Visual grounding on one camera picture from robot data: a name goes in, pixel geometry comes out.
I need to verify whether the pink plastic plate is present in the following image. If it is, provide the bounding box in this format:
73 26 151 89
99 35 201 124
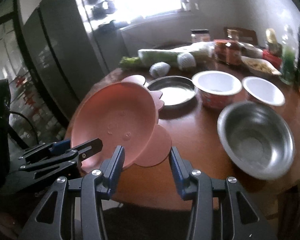
71 82 172 172

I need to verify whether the shallow steel plate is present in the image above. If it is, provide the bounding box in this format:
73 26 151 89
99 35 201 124
147 75 197 109

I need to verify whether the large steel bowl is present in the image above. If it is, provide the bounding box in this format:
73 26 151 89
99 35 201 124
217 101 295 180

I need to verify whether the red instant noodle cup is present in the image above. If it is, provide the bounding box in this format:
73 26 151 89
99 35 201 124
192 70 242 109

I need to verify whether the green lettuce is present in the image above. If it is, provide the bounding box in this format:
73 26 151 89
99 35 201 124
119 56 143 69

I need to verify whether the dark grey refrigerator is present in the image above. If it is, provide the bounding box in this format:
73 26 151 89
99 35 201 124
18 0 128 122

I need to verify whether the white foam-netted fruit left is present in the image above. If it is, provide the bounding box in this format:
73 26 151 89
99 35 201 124
149 62 171 78

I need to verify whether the white foam-netted fruit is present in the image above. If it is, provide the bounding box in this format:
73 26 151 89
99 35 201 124
149 62 171 78
177 52 196 71

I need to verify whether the white foam-netted fruit right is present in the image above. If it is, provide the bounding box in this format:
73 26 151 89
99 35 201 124
177 52 196 71

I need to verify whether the wrapped napa cabbage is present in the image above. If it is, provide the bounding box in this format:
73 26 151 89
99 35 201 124
138 42 215 67

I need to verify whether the white dish with fries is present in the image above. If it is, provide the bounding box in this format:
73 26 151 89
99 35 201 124
241 56 281 77

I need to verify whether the red chili sauce jar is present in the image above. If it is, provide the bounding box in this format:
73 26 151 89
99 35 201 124
213 39 228 63

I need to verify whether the brown sauce bottle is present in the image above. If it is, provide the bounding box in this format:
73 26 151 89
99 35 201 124
225 29 241 66

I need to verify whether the white jar black lid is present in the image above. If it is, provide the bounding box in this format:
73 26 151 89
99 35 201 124
191 29 210 43

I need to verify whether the green liquid plastic bottle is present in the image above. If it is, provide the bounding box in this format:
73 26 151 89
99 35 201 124
280 26 298 86

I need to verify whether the red box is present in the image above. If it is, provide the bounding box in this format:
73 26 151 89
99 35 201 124
262 49 282 70

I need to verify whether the wooden chair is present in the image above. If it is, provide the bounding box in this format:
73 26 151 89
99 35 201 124
223 27 258 46

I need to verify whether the small steel bowl yellow item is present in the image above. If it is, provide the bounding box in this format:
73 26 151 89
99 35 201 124
266 28 282 57

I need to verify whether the black cable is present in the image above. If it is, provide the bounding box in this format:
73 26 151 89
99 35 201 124
5 110 40 146

